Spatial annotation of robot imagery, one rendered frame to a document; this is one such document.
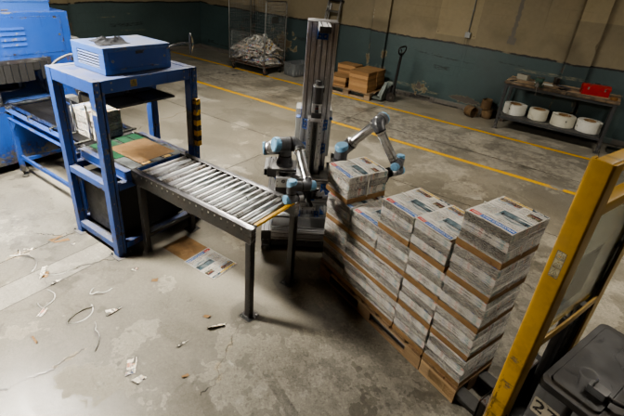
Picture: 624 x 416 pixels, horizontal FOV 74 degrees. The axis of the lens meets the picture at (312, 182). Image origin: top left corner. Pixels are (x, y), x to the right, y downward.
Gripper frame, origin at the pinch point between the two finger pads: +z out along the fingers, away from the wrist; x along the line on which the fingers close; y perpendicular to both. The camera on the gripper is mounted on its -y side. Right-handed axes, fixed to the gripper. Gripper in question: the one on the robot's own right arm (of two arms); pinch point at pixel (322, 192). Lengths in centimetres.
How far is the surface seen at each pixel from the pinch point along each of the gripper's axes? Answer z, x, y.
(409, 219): 8, -79, 18
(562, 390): -4, -191, -6
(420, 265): 8, -95, -8
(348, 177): 7.1, -19.1, 20.3
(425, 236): 9, -94, 14
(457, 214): 37, -93, 22
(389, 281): 7, -75, -36
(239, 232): -73, -4, -12
